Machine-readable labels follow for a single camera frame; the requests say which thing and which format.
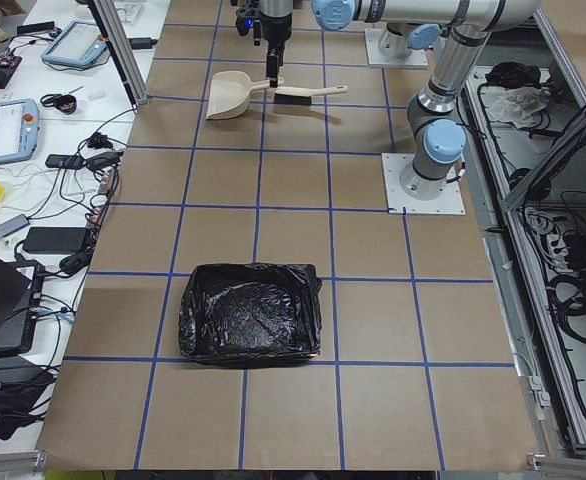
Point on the black laptop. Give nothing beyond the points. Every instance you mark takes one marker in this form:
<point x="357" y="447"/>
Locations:
<point x="20" y="288"/>

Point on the black lined trash bin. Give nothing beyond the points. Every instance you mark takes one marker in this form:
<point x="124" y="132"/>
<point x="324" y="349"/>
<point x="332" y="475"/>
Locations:
<point x="251" y="315"/>

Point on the black scissors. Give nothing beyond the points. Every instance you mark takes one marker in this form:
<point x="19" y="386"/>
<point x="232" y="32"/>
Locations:
<point x="48" y="100"/>

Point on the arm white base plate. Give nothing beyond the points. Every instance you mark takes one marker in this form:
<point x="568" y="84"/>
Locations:
<point x="388" y="48"/>
<point x="408" y="193"/>

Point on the white plastic dustpan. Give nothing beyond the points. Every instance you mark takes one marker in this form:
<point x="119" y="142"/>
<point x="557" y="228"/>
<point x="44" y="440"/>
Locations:
<point x="229" y="94"/>

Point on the grey usb hub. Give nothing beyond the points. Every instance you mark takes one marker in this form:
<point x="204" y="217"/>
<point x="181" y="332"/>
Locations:
<point x="13" y="225"/>

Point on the crumpled white cloth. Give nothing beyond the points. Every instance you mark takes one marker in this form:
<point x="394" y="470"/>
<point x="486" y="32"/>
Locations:
<point x="520" y="107"/>

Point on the near blue teach pendant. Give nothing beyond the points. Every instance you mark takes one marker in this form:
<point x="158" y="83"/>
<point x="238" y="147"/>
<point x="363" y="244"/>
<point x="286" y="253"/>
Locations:
<point x="19" y="127"/>

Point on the blue teach pendant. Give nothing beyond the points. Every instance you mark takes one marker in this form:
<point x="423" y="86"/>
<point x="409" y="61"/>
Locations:
<point x="19" y="127"/>
<point x="78" y="46"/>

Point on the black cloth bundle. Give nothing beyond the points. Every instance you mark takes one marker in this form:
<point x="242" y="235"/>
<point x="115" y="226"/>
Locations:
<point x="513" y="75"/>

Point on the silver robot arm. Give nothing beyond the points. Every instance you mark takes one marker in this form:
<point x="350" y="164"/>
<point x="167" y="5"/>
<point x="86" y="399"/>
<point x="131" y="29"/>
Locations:
<point x="439" y="140"/>
<point x="336" y="15"/>

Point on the black tape roll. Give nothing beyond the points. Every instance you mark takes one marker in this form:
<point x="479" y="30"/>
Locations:
<point x="66" y="104"/>

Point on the black power brick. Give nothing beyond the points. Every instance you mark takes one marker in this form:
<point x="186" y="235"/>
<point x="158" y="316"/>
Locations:
<point x="54" y="240"/>

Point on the white hand brush black bristles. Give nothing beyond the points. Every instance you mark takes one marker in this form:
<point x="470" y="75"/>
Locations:
<point x="288" y="95"/>

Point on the black remote device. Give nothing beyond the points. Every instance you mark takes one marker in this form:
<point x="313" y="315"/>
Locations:
<point x="64" y="161"/>

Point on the far blue teach pendant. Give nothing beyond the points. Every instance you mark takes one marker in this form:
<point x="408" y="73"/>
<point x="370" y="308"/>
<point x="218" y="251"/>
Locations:
<point x="78" y="46"/>

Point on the aluminium frame post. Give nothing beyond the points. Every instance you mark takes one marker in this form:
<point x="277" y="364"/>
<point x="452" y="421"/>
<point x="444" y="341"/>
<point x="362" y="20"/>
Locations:
<point x="112" y="30"/>

